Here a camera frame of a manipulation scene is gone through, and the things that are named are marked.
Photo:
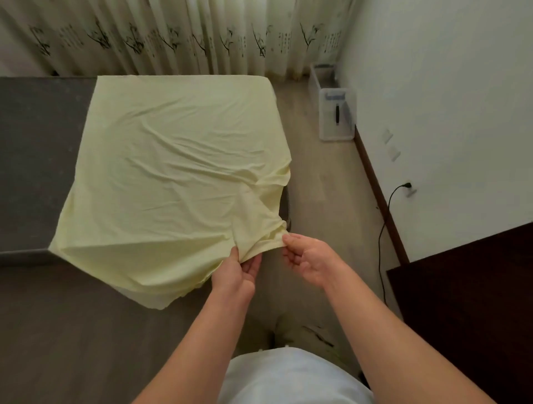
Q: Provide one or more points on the person's right hand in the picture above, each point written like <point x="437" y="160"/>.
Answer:
<point x="320" y="262"/>

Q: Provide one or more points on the person's left hand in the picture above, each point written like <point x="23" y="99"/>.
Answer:
<point x="233" y="279"/>

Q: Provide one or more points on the pale yellow bed sheet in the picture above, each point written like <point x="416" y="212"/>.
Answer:
<point x="175" y="175"/>

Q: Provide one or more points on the clear plastic storage bin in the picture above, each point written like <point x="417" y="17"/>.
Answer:
<point x="316" y="81"/>

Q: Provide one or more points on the person's right forearm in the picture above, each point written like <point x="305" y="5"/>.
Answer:
<point x="399" y="349"/>

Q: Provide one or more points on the person's left forearm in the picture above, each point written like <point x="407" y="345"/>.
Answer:
<point x="195" y="358"/>

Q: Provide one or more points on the dark grey mattress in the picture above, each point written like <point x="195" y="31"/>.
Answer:
<point x="37" y="166"/>

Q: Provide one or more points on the olive green shorts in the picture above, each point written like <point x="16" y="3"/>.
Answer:
<point x="308" y="333"/>

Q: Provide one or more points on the white power outlet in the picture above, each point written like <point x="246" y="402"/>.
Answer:
<point x="411" y="190"/>

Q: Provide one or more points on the white shirt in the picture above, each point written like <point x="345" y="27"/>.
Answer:
<point x="291" y="378"/>

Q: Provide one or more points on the dark wooden door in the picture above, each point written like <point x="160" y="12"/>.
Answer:
<point x="466" y="324"/>

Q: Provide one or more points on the white printed curtain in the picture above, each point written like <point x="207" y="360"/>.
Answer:
<point x="166" y="37"/>

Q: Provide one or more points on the white wall socket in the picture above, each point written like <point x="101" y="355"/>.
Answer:
<point x="394" y="154"/>
<point x="387" y="136"/>

